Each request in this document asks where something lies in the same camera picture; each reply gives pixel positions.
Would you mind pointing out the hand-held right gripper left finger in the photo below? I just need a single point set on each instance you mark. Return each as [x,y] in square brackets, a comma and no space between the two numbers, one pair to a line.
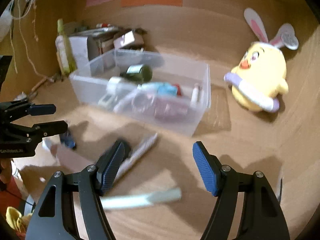
[112,167]

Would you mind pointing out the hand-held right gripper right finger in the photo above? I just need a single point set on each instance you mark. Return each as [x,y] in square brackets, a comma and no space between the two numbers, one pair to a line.
[205,170]

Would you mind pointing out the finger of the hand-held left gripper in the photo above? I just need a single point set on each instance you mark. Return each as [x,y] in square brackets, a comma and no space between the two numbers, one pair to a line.
[53,127]
[42,109]

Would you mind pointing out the purple tube with black cap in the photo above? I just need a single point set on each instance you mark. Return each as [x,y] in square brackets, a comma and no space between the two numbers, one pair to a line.
[127,150]

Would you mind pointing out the pink cream tube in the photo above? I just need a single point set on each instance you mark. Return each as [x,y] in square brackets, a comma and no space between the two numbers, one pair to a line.
[142,150]

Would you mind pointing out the white teal tube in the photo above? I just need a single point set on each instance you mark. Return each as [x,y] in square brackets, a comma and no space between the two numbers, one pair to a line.
[140,200]

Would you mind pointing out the clear plastic storage bin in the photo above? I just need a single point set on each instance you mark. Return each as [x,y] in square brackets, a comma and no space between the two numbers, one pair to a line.
[85,90]

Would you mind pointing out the white small tube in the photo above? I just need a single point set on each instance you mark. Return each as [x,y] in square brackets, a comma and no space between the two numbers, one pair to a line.
[195,96]

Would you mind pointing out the white tape roll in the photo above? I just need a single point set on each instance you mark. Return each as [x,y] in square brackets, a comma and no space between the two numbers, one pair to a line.
[115,83]

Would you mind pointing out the green glass bottle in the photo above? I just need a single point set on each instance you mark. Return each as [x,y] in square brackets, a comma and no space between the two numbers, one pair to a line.
[140,73]

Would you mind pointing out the person's left hand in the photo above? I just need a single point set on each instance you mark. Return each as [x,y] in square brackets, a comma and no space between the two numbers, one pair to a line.
[5,171]

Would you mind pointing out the pink card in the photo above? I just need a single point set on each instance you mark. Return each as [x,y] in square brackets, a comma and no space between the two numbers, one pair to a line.
[70,157]

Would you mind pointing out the yellow spray bottle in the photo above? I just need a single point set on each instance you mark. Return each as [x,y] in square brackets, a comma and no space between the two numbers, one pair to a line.
[62,52]

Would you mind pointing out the white paper sheet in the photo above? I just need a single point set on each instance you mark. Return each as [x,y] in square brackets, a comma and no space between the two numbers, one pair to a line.
[78,52]

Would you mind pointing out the black thin rod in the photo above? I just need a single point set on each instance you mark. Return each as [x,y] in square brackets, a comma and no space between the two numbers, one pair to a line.
[280,187]

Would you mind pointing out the stack of books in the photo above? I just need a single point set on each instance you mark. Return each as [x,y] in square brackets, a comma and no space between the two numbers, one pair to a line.
[100,37]

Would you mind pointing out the white fluffy pompom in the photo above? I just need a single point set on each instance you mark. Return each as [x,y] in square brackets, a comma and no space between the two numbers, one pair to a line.
[5,25]

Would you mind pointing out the red white marker pen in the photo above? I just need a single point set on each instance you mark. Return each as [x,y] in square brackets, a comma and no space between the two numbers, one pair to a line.
[103,25]

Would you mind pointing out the small pink white box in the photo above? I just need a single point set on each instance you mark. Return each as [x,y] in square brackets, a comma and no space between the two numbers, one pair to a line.
[127,40]

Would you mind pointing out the yellow chick plush toy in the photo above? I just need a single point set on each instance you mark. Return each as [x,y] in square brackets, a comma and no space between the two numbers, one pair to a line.
[262,75]

